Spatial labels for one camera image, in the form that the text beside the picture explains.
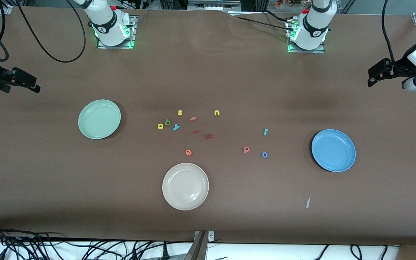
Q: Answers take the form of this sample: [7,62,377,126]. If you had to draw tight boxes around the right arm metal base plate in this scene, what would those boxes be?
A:
[97,15,136,49]

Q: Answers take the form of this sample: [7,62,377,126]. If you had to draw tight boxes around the metal table bracket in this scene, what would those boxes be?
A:
[185,230,215,260]

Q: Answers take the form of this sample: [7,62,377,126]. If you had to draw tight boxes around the blue plate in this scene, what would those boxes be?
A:
[311,129,356,173]

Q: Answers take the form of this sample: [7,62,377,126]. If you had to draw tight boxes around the brown table cover sheet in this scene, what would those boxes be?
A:
[0,6,416,247]

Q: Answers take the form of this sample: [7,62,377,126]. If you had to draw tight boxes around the beige plate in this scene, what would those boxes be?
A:
[162,163,209,211]

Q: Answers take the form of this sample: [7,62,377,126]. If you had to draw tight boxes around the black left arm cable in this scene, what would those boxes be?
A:
[381,0,398,71]

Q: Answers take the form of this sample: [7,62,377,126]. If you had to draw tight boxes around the black cable on table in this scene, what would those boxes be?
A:
[226,11,297,33]

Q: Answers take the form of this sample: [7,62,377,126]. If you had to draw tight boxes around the grey metal device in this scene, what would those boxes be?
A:
[188,0,241,11]

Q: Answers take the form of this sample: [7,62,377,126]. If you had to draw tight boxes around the tangled black floor cables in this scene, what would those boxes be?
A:
[0,223,194,260]

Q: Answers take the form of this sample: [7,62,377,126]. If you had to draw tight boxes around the light green plate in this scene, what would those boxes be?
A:
[78,99,121,140]

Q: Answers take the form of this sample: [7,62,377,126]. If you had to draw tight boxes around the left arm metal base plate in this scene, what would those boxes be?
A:
[287,18,326,54]

